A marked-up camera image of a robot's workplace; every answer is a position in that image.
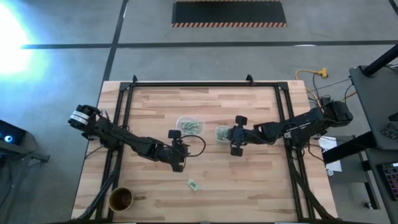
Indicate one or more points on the black desk leg bar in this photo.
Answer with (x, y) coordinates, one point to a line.
(345, 151)

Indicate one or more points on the white paper sheet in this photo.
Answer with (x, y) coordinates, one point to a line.
(332, 165)

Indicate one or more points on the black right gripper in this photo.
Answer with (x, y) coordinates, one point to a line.
(244, 137)

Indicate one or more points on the black device with blue light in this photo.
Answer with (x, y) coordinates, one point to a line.
(14, 133)

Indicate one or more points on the black hazard-striped floor mat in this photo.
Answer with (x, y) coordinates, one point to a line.
(228, 12)

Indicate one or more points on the gray desk top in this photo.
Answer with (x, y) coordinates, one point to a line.
(376, 102)

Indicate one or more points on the black controller on desk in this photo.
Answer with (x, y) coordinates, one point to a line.
(390, 132)

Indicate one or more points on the small clear plastic container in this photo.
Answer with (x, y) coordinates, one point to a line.
(217, 127)

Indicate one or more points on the large clear plastic container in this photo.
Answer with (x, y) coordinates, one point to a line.
(202, 119)

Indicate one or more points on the black keyboard with lit keys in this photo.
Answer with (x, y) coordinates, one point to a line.
(390, 180)

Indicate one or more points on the black aluminium table frame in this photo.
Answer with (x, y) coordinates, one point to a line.
(205, 84)

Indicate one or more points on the dark gray keyboard desk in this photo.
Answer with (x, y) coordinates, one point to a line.
(385, 211)

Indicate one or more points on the small white cup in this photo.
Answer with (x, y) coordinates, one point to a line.
(330, 172)

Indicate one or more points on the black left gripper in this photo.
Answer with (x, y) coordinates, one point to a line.
(177, 154)

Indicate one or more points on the small metal bolt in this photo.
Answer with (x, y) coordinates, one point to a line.
(368, 205)

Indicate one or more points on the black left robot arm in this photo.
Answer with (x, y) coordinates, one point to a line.
(118, 137)

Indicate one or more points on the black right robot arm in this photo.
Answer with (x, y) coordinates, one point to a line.
(304, 124)

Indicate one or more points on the black round pole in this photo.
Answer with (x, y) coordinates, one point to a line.
(381, 62)

